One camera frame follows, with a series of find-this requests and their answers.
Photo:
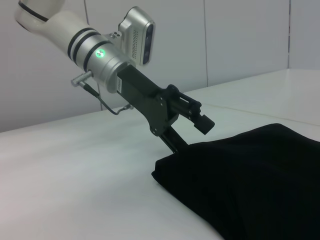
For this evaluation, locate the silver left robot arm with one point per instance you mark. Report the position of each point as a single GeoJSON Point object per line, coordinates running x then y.
{"type": "Point", "coordinates": [82, 45]}

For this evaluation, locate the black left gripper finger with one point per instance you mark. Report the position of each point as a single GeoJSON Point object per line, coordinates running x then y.
{"type": "Point", "coordinates": [195, 112]}
{"type": "Point", "coordinates": [173, 140]}

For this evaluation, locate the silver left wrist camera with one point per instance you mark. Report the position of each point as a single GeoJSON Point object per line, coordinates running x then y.
{"type": "Point", "coordinates": [137, 37]}

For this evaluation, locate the black shirt with FREE print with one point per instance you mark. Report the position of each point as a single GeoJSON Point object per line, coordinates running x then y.
{"type": "Point", "coordinates": [250, 187]}

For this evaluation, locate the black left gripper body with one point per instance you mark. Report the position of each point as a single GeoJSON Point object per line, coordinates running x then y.
{"type": "Point", "coordinates": [142, 100]}

